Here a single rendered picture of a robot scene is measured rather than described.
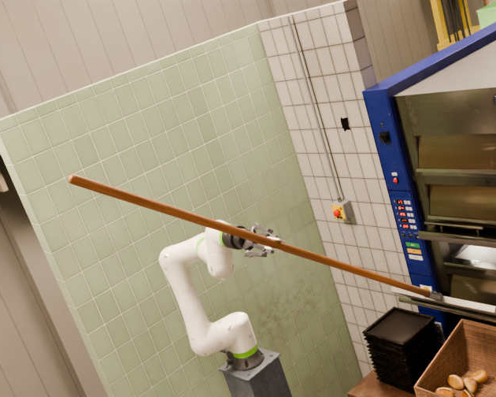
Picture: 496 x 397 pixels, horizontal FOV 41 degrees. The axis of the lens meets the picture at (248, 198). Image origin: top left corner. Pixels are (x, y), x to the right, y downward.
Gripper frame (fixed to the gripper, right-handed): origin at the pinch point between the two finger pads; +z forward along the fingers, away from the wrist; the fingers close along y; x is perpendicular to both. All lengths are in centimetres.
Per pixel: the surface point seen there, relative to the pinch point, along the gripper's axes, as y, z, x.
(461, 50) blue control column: -136, -40, -130
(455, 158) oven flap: -66, -10, -104
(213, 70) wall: -90, -122, -31
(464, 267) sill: -20, -19, -144
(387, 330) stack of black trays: 21, -52, -138
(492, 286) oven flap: -14, -6, -152
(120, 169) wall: -22, -121, 6
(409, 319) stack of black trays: 13, -47, -148
